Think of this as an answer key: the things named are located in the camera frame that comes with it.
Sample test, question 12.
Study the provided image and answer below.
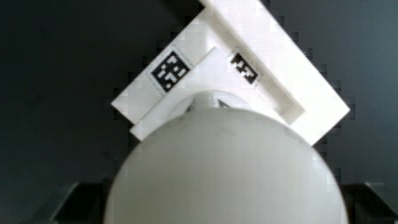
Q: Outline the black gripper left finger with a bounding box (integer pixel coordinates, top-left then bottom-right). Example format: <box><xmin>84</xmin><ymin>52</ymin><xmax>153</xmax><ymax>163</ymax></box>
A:
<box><xmin>36</xmin><ymin>182</ymin><xmax>107</xmax><ymax>224</ymax></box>

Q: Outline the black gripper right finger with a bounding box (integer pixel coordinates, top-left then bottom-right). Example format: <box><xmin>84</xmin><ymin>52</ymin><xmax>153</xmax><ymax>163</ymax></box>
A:
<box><xmin>340</xmin><ymin>183</ymin><xmax>398</xmax><ymax>224</ymax></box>

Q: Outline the white lamp bulb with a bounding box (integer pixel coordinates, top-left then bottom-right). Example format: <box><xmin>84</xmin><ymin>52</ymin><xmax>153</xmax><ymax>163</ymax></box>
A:
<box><xmin>104</xmin><ymin>92</ymin><xmax>349</xmax><ymax>224</ymax></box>

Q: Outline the white lamp base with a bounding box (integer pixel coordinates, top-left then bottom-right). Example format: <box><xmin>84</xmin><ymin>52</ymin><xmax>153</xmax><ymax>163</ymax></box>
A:
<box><xmin>113</xmin><ymin>0</ymin><xmax>349</xmax><ymax>143</ymax></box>

